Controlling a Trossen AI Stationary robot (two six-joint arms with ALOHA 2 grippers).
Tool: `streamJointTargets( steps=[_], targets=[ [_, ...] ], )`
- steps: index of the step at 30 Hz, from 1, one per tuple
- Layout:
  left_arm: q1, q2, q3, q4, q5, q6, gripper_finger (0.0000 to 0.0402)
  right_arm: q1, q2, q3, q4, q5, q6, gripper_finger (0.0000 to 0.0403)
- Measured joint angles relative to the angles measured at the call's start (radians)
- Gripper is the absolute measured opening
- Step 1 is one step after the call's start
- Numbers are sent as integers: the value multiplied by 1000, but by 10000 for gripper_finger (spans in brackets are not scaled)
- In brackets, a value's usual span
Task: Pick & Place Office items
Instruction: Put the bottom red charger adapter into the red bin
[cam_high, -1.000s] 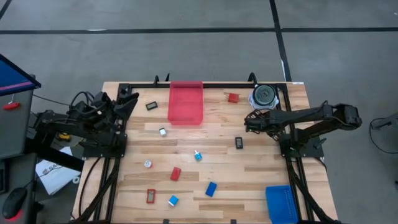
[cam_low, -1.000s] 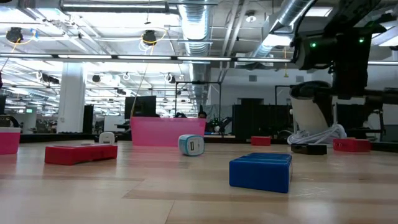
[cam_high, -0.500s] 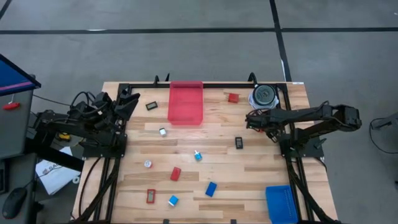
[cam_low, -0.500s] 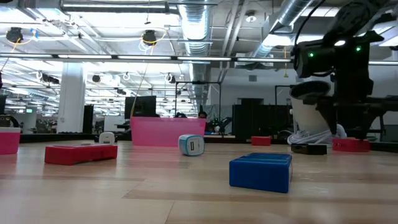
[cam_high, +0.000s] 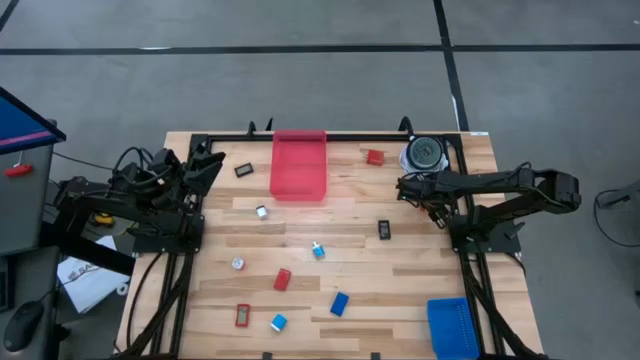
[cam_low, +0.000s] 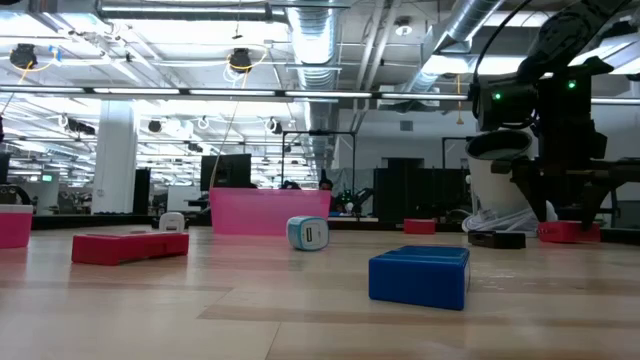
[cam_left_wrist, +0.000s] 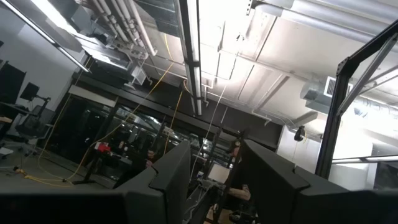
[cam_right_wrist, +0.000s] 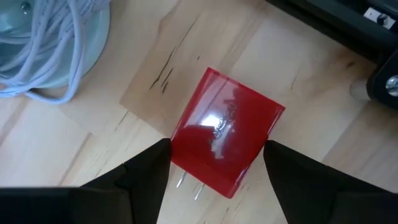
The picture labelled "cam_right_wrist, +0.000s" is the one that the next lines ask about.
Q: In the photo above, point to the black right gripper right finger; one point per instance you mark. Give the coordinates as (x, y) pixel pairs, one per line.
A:
(317, 193)

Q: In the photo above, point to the black aluminium table frame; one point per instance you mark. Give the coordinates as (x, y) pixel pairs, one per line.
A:
(335, 25)

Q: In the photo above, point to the white cylindrical device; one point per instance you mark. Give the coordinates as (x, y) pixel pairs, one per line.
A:
(99, 46)

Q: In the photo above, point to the red wall charger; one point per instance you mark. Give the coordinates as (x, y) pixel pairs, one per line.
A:
(230, 133)

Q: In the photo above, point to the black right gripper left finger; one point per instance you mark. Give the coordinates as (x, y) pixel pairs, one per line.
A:
(136, 189)

